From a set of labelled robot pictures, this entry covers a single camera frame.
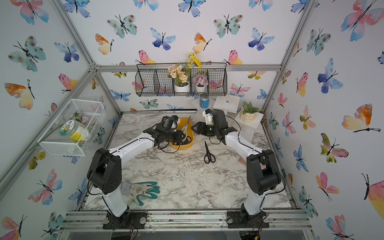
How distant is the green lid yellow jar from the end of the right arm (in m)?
0.52

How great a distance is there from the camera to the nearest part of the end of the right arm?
0.68 metres

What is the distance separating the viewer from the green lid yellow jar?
0.64 meters
